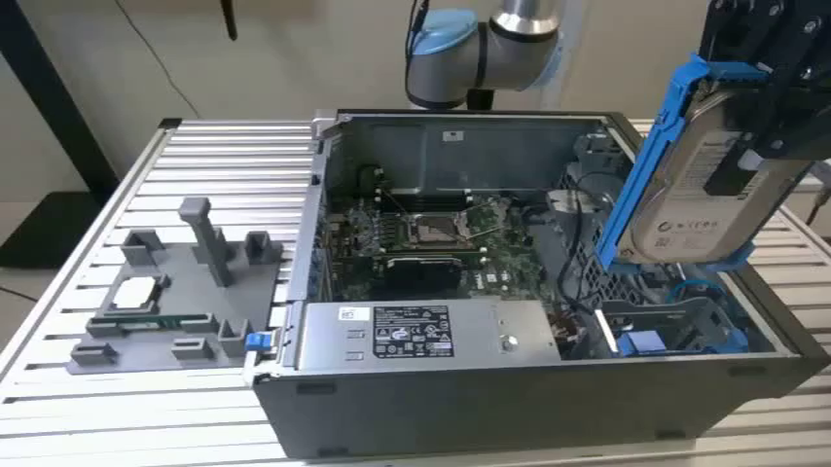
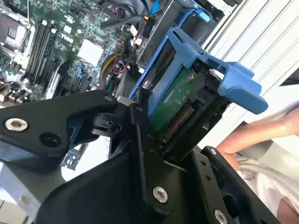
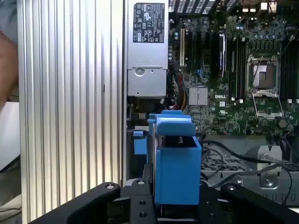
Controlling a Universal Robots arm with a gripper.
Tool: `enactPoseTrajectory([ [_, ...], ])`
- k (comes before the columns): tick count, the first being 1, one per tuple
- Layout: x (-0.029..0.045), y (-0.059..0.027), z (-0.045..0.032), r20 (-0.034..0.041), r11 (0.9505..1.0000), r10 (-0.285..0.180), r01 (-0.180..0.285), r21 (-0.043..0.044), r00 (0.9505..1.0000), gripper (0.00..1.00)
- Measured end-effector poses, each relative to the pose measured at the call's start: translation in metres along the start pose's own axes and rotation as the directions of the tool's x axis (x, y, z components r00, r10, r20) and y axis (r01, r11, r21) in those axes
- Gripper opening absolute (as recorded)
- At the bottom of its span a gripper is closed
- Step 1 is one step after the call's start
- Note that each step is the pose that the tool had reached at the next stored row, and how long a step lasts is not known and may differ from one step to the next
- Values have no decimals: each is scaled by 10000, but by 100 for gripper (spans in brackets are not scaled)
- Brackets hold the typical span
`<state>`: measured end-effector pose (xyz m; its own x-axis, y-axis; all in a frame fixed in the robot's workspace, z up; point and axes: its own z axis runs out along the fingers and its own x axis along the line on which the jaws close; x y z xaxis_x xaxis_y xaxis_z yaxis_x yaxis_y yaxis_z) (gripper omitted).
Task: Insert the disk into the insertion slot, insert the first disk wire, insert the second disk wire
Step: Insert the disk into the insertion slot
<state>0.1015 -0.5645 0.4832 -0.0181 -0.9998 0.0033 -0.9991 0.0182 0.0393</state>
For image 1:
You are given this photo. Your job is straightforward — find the thick black cable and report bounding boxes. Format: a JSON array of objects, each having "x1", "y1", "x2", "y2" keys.
[{"x1": 556, "y1": 172, "x2": 628, "y2": 317}]

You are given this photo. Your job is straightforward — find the black RAM slot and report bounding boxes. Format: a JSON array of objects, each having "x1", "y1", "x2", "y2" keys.
[
  {"x1": 381, "y1": 245, "x2": 486, "y2": 254},
  {"x1": 381, "y1": 251, "x2": 486, "y2": 261},
  {"x1": 373, "y1": 190, "x2": 472, "y2": 201},
  {"x1": 373, "y1": 199, "x2": 472, "y2": 213}
]

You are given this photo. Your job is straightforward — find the black stand with base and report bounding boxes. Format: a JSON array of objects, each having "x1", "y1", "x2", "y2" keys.
[{"x1": 0, "y1": 0, "x2": 122, "y2": 269}]

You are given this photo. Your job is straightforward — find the dark grey PC case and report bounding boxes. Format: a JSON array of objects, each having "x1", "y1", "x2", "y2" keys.
[{"x1": 242, "y1": 107, "x2": 831, "y2": 461}]

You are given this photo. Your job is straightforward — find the black hanging rod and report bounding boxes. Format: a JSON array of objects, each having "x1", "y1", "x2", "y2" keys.
[{"x1": 218, "y1": 0, "x2": 240, "y2": 43}]

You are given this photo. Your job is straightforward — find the hard disk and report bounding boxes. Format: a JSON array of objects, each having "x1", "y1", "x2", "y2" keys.
[{"x1": 594, "y1": 52, "x2": 812, "y2": 273}]

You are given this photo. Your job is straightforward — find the green motherboard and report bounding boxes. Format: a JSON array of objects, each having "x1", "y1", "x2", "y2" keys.
[{"x1": 317, "y1": 192, "x2": 560, "y2": 305}]

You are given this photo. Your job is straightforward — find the blue disk wire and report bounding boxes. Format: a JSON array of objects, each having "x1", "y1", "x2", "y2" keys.
[{"x1": 665, "y1": 275, "x2": 722, "y2": 325}]

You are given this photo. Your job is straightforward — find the CPU socket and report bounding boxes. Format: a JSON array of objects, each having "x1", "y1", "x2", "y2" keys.
[{"x1": 405, "y1": 211, "x2": 465, "y2": 244}]

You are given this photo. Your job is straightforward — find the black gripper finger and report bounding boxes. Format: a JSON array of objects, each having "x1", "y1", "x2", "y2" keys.
[{"x1": 704, "y1": 57, "x2": 831, "y2": 196}]

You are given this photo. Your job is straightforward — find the metal disk bay cage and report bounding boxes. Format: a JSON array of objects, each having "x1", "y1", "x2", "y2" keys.
[{"x1": 561, "y1": 160, "x2": 777, "y2": 361}]

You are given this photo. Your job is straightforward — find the silver CPU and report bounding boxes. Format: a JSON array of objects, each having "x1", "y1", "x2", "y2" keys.
[{"x1": 110, "y1": 277, "x2": 162, "y2": 308}]

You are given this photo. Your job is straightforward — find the silver power supply box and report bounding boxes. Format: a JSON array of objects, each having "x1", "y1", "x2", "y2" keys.
[{"x1": 294, "y1": 299, "x2": 562, "y2": 366}]

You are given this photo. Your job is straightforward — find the green RAM stick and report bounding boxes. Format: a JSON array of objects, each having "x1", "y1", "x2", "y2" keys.
[{"x1": 95, "y1": 315, "x2": 209, "y2": 330}]

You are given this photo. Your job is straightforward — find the grey parts rack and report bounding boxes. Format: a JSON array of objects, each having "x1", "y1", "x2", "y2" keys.
[{"x1": 67, "y1": 197, "x2": 286, "y2": 376}]

